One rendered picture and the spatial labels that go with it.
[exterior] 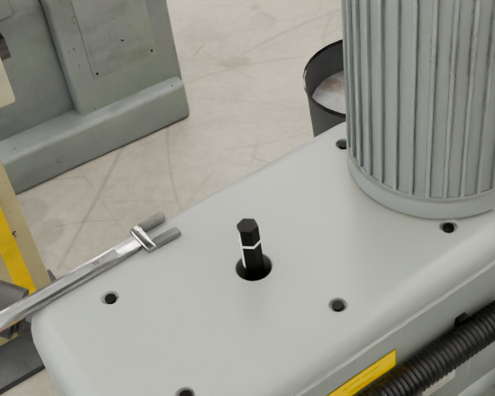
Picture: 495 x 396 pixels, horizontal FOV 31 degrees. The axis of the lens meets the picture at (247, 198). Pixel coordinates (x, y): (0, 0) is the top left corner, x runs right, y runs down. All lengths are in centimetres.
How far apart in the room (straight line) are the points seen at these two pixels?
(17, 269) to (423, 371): 238
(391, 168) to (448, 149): 7
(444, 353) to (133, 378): 32
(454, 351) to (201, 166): 298
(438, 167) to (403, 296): 13
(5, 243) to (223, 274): 222
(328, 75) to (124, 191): 102
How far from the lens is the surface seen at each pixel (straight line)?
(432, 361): 93
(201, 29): 468
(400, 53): 81
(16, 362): 332
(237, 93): 421
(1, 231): 304
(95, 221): 373
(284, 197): 97
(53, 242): 371
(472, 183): 91
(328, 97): 332
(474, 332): 95
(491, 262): 95
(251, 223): 86
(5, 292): 150
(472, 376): 115
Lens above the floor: 257
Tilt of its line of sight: 44 degrees down
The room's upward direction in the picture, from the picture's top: 9 degrees counter-clockwise
